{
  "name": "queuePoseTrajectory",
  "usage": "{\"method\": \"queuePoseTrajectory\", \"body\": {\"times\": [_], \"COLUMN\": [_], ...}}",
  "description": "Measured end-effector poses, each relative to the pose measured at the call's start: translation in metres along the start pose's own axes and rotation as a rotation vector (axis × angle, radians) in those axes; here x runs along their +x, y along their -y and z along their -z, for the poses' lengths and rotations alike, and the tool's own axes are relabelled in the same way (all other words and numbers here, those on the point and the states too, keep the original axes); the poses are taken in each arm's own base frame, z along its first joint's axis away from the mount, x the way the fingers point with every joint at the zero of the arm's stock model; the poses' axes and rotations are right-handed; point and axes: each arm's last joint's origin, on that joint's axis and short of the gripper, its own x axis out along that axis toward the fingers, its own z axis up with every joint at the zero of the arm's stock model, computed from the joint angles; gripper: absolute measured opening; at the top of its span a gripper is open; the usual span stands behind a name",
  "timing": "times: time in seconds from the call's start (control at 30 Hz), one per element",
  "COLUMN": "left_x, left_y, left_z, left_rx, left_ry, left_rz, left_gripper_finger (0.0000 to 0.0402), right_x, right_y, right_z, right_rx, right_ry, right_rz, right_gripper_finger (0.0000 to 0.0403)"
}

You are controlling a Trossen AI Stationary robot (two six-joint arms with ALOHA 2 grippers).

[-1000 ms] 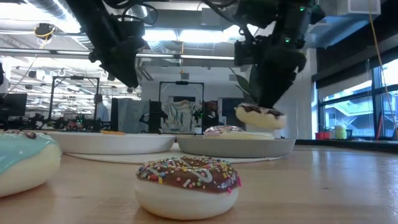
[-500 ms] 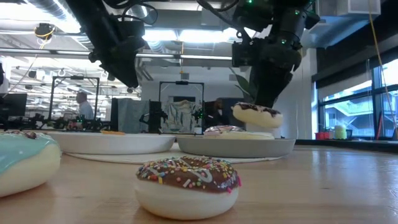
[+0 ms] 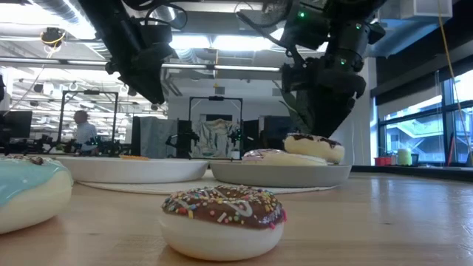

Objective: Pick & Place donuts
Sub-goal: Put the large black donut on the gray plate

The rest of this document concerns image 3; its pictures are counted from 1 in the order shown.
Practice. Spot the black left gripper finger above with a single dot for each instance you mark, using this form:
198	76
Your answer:
153	92

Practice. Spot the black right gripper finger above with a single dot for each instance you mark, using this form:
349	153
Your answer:
330	114

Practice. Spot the chocolate white drizzle donut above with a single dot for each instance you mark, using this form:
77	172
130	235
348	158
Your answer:
314	149

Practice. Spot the small orange donut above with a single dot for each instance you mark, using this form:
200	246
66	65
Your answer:
133	157

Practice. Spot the pink drizzle donut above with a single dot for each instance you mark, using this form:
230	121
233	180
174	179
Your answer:
269	158

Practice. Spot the small chocolate sprinkle donut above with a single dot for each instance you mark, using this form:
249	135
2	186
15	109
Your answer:
221	221

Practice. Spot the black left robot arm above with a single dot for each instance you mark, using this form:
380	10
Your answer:
111	26

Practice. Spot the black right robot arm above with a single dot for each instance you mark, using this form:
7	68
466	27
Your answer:
332	22

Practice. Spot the green spiky succulent plant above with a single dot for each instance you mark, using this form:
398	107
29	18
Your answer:
295	111

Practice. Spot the gray partition panel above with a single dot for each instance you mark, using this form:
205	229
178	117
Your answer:
157	136

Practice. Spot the red container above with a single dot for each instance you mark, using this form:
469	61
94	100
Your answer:
382	161

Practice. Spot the pale crumpled cloth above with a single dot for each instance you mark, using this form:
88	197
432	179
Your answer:
216	138

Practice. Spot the gray plate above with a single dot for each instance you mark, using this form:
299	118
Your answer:
281	175

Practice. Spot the person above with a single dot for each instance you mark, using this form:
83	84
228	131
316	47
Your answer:
85	133

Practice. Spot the white plate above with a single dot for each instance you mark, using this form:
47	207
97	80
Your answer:
133	170

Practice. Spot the pale green cylinder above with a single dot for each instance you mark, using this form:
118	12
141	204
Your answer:
404	157

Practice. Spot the large round white tray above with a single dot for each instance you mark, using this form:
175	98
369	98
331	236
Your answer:
166	186

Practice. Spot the black monitor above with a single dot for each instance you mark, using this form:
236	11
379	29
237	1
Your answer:
15	123

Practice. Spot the mint green drizzle donut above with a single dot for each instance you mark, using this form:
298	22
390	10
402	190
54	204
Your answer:
29	192

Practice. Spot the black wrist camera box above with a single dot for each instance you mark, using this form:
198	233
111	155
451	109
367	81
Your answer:
156	35

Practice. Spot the black background rig frame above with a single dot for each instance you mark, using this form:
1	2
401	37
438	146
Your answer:
216	98
88	93

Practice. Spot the ceiling mounted camera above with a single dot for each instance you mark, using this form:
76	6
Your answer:
52	37

